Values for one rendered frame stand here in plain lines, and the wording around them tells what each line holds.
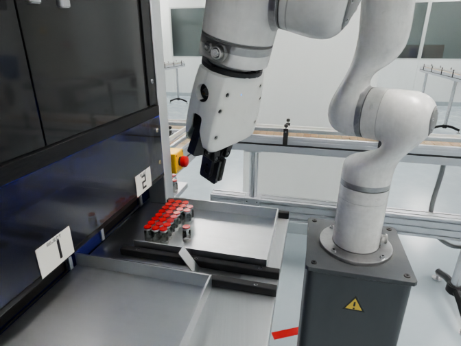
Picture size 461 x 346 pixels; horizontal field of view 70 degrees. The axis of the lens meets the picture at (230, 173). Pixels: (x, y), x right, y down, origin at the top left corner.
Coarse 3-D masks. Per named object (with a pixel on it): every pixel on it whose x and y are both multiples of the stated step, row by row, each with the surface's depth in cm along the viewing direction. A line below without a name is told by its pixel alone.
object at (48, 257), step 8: (64, 232) 62; (64, 240) 63; (40, 248) 57; (48, 248) 59; (56, 248) 61; (64, 248) 63; (72, 248) 65; (40, 256) 57; (48, 256) 59; (56, 256) 61; (64, 256) 63; (40, 264) 57; (48, 264) 59; (56, 264) 61; (40, 272) 57; (48, 272) 59
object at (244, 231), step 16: (208, 208) 104; (224, 208) 103; (240, 208) 102; (256, 208) 100; (272, 208) 99; (192, 224) 96; (208, 224) 96; (224, 224) 96; (240, 224) 96; (256, 224) 96; (272, 224) 96; (144, 240) 89; (176, 240) 89; (192, 240) 89; (208, 240) 89; (224, 240) 89; (240, 240) 89; (256, 240) 89; (272, 240) 87; (208, 256) 79; (224, 256) 78; (240, 256) 77; (256, 256) 82
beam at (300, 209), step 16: (224, 192) 196; (240, 192) 196; (288, 208) 185; (304, 208) 182; (320, 208) 180; (400, 208) 177; (384, 224) 175; (400, 224) 174; (416, 224) 170; (432, 224) 168; (448, 224) 166
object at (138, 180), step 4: (148, 168) 93; (144, 172) 91; (148, 172) 94; (136, 176) 87; (140, 176) 89; (144, 176) 91; (148, 176) 94; (136, 180) 87; (140, 180) 89; (148, 180) 94; (136, 184) 87; (140, 184) 89; (144, 184) 92; (148, 184) 94; (140, 188) 90; (140, 192) 90
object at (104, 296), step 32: (96, 256) 77; (64, 288) 71; (96, 288) 71; (128, 288) 71; (160, 288) 71; (192, 288) 71; (32, 320) 63; (64, 320) 63; (96, 320) 63; (128, 320) 63; (160, 320) 63; (192, 320) 60
